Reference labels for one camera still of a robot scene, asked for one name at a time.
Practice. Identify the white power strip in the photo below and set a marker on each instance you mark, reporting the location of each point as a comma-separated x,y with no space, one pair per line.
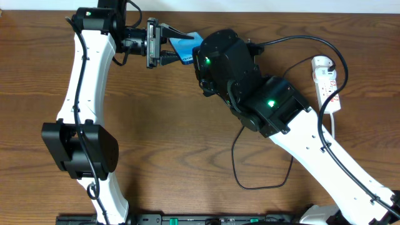
325,83

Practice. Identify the white USB charger adapter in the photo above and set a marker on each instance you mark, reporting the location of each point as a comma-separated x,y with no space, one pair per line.
322,61

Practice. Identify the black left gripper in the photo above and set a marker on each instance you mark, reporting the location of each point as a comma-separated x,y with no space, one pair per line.
152,42

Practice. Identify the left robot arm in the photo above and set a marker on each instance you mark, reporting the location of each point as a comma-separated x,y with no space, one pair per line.
77,140

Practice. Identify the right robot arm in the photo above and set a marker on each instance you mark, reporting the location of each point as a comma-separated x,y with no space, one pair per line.
271,105

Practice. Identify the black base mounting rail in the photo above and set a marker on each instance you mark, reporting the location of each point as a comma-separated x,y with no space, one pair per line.
157,219

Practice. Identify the blue screen Galaxy smartphone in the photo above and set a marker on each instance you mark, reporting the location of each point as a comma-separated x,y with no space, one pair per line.
184,47

